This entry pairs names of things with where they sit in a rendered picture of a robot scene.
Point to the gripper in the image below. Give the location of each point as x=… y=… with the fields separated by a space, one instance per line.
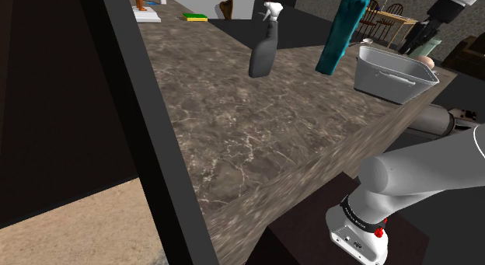
x=446 y=11

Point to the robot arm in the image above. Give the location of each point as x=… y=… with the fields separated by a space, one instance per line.
x=416 y=169

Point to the pale green cup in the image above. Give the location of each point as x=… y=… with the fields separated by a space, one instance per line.
x=430 y=47

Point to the brown egg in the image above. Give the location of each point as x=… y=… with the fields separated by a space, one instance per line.
x=425 y=61

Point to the wooden dining table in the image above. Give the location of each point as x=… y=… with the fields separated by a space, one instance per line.
x=398 y=18

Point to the dark wooden chair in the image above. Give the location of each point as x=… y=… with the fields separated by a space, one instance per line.
x=369 y=18
x=392 y=16

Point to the white rectangular tub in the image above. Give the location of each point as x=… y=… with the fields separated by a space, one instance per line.
x=386 y=76

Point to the dark wooden cabinet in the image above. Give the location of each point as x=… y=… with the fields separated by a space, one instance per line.
x=468 y=54

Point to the small white bowl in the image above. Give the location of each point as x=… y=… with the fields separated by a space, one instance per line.
x=366 y=40

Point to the teal folded cloth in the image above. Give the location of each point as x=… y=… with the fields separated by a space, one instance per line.
x=341 y=33

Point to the grey spray bottle white trigger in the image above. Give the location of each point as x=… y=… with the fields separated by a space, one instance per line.
x=263 y=54

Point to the brown curved wooden object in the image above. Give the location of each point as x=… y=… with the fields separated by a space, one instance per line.
x=226 y=9

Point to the yellow green sponge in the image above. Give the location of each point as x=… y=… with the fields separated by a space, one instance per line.
x=194 y=17

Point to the flat blue object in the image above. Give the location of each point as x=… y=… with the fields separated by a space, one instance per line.
x=152 y=3

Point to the orange figure on white base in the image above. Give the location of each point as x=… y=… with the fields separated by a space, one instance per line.
x=146 y=15

